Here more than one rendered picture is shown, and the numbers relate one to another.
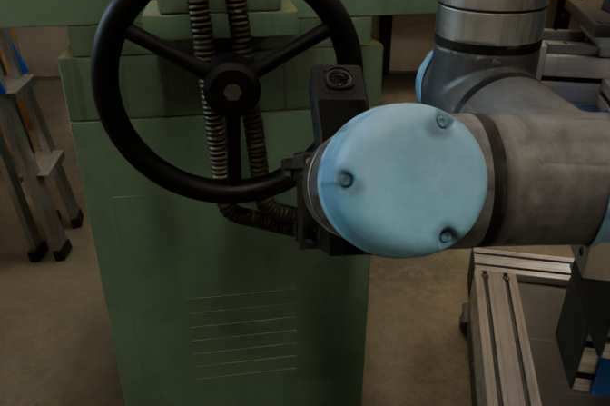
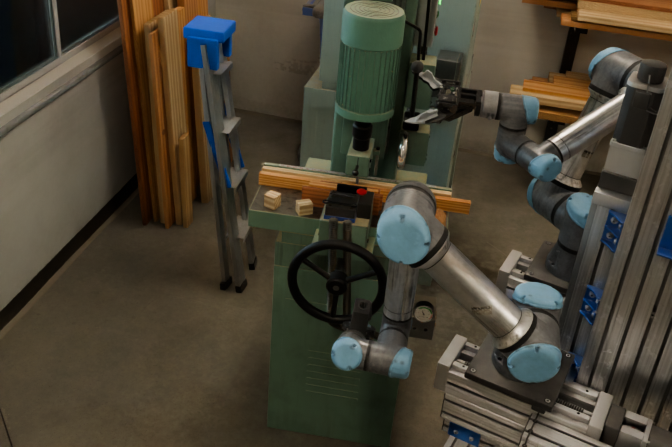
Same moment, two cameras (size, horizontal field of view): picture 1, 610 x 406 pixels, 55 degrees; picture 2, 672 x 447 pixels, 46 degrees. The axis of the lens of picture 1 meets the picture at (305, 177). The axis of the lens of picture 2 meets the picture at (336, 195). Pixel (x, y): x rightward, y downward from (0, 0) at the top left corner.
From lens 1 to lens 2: 170 cm
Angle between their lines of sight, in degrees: 13
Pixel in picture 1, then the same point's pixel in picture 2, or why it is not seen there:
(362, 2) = not seen: hidden behind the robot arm
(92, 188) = (276, 292)
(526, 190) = (371, 362)
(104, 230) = (278, 310)
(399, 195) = (341, 358)
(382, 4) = not seen: hidden behind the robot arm
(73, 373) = (239, 369)
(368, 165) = (337, 351)
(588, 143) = (388, 356)
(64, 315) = (238, 332)
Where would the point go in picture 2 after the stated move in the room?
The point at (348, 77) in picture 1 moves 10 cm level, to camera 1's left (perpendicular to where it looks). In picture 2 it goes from (365, 305) to (329, 296)
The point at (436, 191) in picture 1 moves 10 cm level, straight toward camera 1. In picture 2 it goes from (348, 359) to (326, 383)
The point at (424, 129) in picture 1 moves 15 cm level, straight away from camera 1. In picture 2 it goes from (349, 347) to (378, 314)
